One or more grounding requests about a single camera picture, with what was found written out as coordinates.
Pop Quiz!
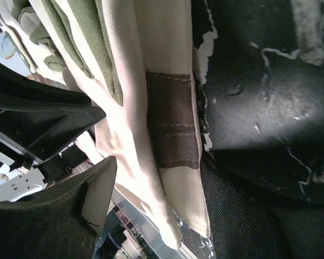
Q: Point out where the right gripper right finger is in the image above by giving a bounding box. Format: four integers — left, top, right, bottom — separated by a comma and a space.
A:
200, 153, 324, 258

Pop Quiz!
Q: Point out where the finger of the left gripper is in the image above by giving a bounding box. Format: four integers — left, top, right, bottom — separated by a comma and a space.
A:
0, 63, 106, 167

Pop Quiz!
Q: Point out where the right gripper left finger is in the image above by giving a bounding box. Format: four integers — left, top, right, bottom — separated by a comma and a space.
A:
0, 156, 117, 258

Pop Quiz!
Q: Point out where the work glove with grey band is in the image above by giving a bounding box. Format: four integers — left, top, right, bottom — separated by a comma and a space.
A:
5, 0, 213, 250

